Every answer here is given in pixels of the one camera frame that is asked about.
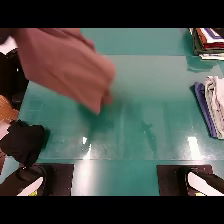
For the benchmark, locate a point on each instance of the brown T-shirt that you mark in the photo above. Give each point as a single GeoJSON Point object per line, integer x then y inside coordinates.
{"type": "Point", "coordinates": [66, 63]}

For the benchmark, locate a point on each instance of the brown checked garment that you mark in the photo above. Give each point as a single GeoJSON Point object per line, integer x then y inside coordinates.
{"type": "Point", "coordinates": [6, 111]}

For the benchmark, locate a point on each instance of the orange garment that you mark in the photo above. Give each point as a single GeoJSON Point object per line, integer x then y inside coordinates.
{"type": "Point", "coordinates": [202, 35]}

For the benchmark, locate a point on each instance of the dark green garment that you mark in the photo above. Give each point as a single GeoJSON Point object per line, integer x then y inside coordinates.
{"type": "Point", "coordinates": [197, 48]}

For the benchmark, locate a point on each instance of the white grey garment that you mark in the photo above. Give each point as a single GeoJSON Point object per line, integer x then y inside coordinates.
{"type": "Point", "coordinates": [216, 103]}

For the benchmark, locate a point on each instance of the red garment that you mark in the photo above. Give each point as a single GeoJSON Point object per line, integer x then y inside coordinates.
{"type": "Point", "coordinates": [215, 45]}

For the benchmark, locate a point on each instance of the purple garment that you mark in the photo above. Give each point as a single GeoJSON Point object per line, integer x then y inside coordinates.
{"type": "Point", "coordinates": [205, 110]}

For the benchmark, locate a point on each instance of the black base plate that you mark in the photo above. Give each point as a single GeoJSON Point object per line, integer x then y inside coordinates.
{"type": "Point", "coordinates": [170, 180]}
{"type": "Point", "coordinates": [60, 180]}

